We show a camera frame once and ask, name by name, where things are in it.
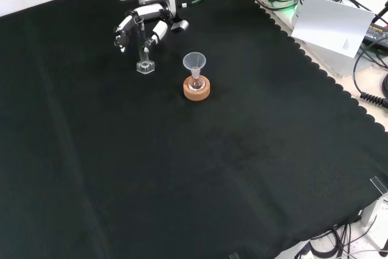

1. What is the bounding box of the clear glass graduated cylinder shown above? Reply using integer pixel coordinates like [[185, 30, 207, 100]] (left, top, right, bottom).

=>
[[135, 15, 156, 76]]

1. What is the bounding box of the black table cloth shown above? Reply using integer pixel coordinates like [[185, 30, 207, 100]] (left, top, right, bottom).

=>
[[0, 0, 388, 259]]

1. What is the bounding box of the black cable bundle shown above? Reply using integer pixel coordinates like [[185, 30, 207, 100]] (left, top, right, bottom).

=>
[[309, 222, 388, 259]]

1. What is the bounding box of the clear round-bottom flask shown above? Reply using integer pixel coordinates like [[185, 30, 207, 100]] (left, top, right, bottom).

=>
[[187, 69, 206, 92]]

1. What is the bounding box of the black coiled cable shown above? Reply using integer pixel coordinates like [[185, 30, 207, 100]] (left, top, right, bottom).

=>
[[352, 42, 388, 109]]

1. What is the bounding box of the clear plastic funnel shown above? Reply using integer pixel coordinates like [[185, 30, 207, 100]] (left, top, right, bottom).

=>
[[182, 52, 208, 74]]

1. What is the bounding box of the brown cork ring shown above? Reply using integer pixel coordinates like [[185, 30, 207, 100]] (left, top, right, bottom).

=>
[[182, 76, 212, 101]]

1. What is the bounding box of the black power adapter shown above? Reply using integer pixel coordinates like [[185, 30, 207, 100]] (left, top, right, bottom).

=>
[[363, 22, 388, 45]]

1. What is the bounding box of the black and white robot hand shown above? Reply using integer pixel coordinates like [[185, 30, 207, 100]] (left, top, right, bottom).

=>
[[113, 0, 190, 55]]

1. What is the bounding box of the pale board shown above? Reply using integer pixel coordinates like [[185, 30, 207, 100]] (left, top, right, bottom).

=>
[[290, 0, 376, 59]]

